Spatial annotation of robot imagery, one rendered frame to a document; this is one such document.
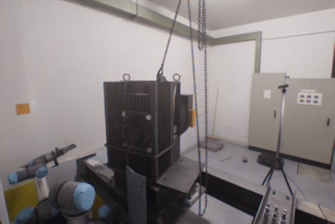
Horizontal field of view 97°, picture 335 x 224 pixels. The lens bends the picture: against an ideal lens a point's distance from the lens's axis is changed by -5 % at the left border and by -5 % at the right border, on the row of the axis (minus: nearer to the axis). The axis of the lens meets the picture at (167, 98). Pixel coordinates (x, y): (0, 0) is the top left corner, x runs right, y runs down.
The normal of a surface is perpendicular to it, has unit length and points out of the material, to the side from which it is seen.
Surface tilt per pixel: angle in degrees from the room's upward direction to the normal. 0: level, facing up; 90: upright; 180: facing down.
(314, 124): 90
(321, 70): 90
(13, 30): 90
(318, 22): 90
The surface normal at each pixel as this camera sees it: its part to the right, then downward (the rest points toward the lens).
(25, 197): 0.75, 0.03
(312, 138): -0.66, 0.09
